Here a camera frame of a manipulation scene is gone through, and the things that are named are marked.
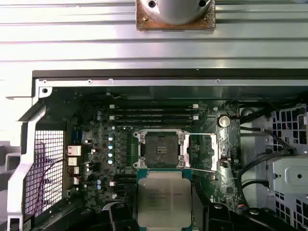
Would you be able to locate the black RAM slot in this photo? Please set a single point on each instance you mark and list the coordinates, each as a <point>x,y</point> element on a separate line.
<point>154,123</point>
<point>125,176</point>
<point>154,111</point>

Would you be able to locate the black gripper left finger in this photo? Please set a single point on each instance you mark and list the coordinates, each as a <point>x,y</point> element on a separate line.
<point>120,219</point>

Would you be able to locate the thin metal locking lever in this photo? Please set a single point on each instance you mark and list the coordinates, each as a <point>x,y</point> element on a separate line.
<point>204,170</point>

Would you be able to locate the black silver PC case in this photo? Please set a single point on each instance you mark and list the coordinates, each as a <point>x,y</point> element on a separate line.
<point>154,83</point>

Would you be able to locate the CPU socket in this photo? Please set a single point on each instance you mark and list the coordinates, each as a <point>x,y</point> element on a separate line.
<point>158,149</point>

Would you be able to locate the silver green CPU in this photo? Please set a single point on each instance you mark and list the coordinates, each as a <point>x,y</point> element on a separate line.
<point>163,195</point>

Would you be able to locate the metal socket cover frame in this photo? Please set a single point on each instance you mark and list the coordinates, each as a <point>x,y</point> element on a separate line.
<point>214,151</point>

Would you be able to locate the blue silver capacitor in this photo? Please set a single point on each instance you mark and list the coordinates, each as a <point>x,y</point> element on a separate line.
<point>110,161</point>
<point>110,138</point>
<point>110,154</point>
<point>110,146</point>

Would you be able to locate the silver metal drive cage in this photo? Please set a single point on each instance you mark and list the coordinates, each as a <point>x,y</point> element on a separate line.
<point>296,173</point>

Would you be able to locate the RAM slot white clips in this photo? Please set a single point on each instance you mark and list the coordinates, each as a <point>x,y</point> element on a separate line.
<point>125,184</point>
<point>154,118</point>
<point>154,106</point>

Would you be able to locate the silver port housing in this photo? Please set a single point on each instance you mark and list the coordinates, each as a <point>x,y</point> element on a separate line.
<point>75,170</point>
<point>75,181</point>
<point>73,161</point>
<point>73,150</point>

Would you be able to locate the blue port block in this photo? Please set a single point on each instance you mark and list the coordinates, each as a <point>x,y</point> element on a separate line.
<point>78,137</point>

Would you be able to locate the green motherboard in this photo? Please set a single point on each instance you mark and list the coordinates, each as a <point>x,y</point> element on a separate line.
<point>209,183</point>

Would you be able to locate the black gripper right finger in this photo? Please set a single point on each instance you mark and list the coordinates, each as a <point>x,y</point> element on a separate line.
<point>216,219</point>

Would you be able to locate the brown square mounting plate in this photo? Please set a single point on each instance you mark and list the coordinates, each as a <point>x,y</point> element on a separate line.
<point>144,24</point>

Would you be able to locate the silver coin cell battery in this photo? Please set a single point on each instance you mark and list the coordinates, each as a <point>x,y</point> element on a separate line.
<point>223,121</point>

